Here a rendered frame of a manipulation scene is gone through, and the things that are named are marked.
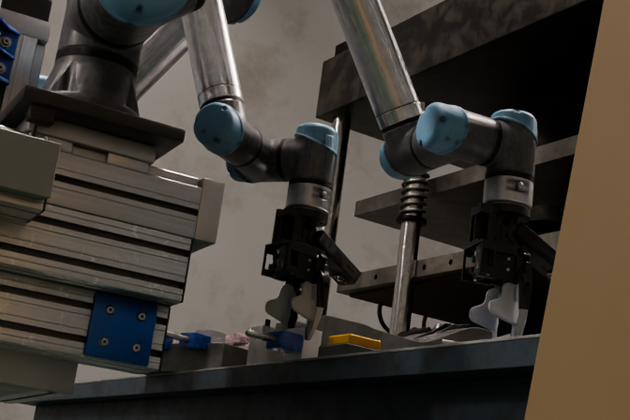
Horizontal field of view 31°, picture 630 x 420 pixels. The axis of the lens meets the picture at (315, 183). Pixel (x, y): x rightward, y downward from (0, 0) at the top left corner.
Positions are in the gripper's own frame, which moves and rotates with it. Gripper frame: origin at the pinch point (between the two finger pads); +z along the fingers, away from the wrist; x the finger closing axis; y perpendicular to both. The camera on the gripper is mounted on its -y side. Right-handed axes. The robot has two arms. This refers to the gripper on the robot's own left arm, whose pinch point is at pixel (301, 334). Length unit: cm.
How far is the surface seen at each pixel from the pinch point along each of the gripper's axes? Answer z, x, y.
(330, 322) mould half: -3.3, -0.6, -6.2
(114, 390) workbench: 7, -71, -5
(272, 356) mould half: 1.7, -17.1, -6.9
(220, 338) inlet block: -2.3, -34.9, -6.8
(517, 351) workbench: 6, 54, 7
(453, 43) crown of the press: -100, -61, -82
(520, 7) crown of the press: -102, -34, -80
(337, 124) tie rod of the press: -93, -121, -92
